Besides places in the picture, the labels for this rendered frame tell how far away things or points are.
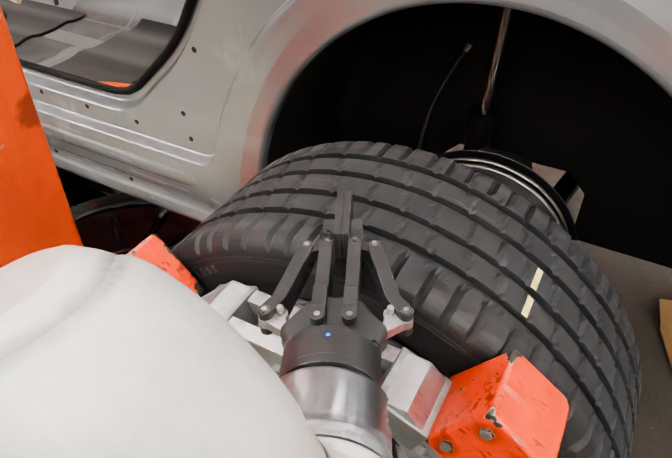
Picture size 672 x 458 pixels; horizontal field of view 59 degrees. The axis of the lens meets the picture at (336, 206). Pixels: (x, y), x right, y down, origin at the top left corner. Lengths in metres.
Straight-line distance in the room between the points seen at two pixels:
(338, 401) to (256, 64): 0.71
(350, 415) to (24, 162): 0.53
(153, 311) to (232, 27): 0.85
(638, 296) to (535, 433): 1.92
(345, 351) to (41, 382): 0.26
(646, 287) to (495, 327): 1.91
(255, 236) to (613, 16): 0.47
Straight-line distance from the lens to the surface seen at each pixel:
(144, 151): 1.32
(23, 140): 0.78
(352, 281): 0.51
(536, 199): 1.04
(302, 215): 0.64
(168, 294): 0.23
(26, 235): 0.83
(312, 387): 0.40
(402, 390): 0.55
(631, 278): 2.49
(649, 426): 2.06
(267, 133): 1.07
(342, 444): 0.38
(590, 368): 0.68
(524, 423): 0.52
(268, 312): 0.49
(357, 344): 0.44
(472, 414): 0.52
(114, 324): 0.21
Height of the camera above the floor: 1.57
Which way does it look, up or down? 38 degrees down
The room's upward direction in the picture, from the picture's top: straight up
